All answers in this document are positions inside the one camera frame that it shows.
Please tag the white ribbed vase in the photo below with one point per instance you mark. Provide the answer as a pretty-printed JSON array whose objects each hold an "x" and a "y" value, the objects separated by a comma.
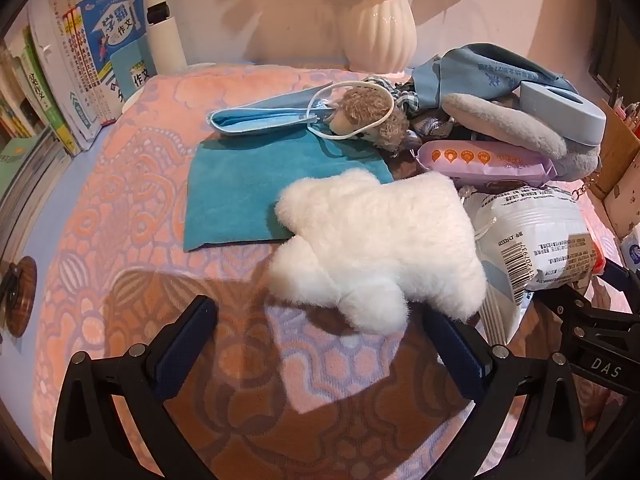
[{"x": 380, "y": 30}]

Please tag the round wooden disc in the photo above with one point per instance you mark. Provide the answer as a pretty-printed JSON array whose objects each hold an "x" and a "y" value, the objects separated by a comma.
[{"x": 20, "y": 300}]

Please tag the grey plush mouse toy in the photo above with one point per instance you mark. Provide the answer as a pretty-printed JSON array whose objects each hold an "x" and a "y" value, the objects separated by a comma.
[{"x": 505, "y": 120}]

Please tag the brown hedgehog plush toy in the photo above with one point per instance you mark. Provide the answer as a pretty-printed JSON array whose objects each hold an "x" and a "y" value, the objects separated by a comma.
[{"x": 380, "y": 120}]

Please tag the blue cloth bag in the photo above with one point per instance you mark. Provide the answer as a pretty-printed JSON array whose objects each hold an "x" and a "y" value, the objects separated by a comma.
[{"x": 480, "y": 70}]

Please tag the white desk lamp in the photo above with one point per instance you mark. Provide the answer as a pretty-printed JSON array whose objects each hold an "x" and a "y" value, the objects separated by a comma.
[{"x": 162, "y": 35}]

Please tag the plaid scrunchie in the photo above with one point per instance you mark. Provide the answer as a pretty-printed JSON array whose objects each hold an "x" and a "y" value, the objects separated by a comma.
[{"x": 397, "y": 92}]

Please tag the light blue booklet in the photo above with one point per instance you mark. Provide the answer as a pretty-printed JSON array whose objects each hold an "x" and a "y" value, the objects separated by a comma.
[{"x": 132, "y": 70}]

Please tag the white cotton pad bag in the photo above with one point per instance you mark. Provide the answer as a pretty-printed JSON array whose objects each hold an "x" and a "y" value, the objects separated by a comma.
[{"x": 535, "y": 240}]

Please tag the pink patterned blanket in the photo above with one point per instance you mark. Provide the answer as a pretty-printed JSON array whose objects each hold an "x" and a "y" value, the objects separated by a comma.
[{"x": 130, "y": 220}]

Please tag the blue face mask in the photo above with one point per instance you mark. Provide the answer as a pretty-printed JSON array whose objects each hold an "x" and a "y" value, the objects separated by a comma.
[{"x": 260, "y": 120}]

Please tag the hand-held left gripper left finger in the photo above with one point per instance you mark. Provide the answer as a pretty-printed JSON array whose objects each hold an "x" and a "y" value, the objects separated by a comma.
[{"x": 185, "y": 345}]

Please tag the wooden pen holder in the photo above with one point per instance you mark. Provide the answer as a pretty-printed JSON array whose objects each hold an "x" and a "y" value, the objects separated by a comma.
[{"x": 617, "y": 160}]

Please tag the white tissue pack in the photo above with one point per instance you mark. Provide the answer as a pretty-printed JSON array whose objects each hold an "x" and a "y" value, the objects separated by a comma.
[{"x": 632, "y": 252}]

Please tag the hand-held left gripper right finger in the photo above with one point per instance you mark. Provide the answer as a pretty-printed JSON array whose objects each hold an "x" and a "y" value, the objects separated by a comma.
[{"x": 457, "y": 355}]

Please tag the white plush pillow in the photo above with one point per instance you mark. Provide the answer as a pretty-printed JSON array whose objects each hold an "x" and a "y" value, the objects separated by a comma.
[{"x": 375, "y": 240}]

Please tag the purple wipes packet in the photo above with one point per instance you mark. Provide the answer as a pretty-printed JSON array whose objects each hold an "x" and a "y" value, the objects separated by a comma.
[{"x": 485, "y": 165}]

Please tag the blue-grey hard case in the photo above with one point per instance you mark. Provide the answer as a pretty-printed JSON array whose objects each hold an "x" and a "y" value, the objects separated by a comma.
[{"x": 560, "y": 110}]

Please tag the row of books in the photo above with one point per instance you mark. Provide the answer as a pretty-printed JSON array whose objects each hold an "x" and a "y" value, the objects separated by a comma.
[{"x": 60, "y": 85}]

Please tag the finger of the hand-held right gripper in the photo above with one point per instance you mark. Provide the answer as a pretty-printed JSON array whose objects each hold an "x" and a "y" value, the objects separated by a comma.
[
  {"x": 617, "y": 275},
  {"x": 567, "y": 310}
]

